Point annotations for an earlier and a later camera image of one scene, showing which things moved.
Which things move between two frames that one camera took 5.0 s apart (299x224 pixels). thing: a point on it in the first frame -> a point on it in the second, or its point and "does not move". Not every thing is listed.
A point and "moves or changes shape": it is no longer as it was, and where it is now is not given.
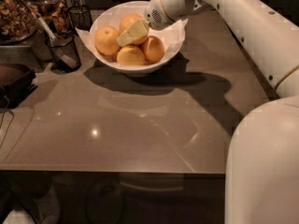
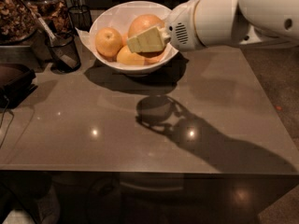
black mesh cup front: x=65 y=57 does not move
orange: x=130 y=55 does not move
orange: x=127 y=21 moves or changes shape
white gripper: x=154 y=12 -> x=180 y=27
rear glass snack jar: x=49 y=3 does not move
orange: x=106 y=40 does not move
